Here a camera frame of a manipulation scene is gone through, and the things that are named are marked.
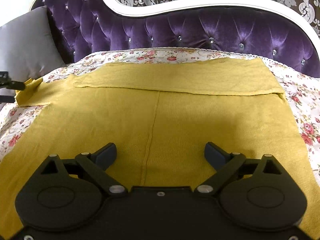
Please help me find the grey satin pillow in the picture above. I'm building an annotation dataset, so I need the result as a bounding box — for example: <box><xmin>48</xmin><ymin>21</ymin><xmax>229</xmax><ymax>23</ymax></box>
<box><xmin>1</xmin><ymin>6</ymin><xmax>66</xmax><ymax>82</ymax></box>

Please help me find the mustard yellow knit garment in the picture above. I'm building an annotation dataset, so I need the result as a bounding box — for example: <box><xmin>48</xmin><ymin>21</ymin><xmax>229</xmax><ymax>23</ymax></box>
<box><xmin>1</xmin><ymin>58</ymin><xmax>319</xmax><ymax>238</ymax></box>

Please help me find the floral bed cover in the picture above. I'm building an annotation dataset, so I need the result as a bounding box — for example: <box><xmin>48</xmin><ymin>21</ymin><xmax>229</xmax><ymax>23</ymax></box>
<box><xmin>1</xmin><ymin>48</ymin><xmax>319</xmax><ymax>180</ymax></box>

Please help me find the purple tufted velvet headboard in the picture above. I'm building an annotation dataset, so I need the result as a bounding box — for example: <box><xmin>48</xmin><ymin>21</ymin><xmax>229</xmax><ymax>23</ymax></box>
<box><xmin>31</xmin><ymin>0</ymin><xmax>319</xmax><ymax>77</ymax></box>

